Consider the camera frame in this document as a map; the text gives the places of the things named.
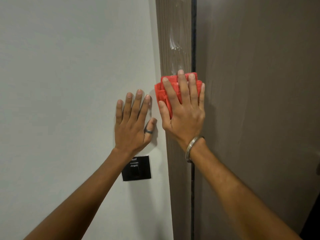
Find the person's right hand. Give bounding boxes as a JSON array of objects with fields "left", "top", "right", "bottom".
[{"left": 158, "top": 69, "right": 206, "bottom": 152}]

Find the person's left hand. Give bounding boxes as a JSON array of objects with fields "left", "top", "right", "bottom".
[{"left": 114, "top": 89, "right": 157, "bottom": 158}]

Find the red cleaning cloth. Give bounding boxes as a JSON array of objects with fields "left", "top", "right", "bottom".
[{"left": 154, "top": 72, "right": 203, "bottom": 119}]

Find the person's right forearm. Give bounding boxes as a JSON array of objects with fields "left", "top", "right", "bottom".
[{"left": 186, "top": 138, "right": 303, "bottom": 240}]

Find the person's left forearm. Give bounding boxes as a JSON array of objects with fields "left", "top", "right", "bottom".
[{"left": 23, "top": 148, "right": 133, "bottom": 240}]

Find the silver metal bangle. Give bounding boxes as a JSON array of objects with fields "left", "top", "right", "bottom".
[{"left": 185, "top": 135, "right": 205, "bottom": 163}]

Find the brown wooden door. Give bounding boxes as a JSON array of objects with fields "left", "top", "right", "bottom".
[{"left": 194, "top": 0, "right": 320, "bottom": 240}]

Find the brown wooden door frame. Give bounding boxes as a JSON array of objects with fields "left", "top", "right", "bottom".
[{"left": 155, "top": 0, "right": 198, "bottom": 240}]

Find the black wall switch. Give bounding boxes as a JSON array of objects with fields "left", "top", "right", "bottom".
[{"left": 121, "top": 155, "right": 152, "bottom": 182}]

